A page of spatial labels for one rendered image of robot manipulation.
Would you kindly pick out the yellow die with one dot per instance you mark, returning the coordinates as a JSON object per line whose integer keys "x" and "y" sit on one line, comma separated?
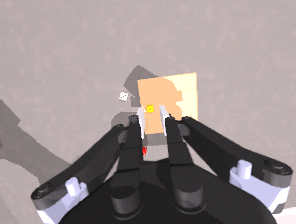
{"x": 150, "y": 108}

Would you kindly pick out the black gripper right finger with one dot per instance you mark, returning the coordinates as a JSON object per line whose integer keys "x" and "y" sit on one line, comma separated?
{"x": 265, "y": 178}

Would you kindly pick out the white die with black pips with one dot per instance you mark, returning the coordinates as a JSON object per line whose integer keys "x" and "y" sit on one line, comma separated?
{"x": 124, "y": 96}

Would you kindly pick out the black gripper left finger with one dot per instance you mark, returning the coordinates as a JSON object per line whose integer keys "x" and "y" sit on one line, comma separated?
{"x": 54, "y": 198}

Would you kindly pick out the tan mat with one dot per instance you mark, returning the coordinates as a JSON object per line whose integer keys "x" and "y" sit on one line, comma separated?
{"x": 177, "y": 93}

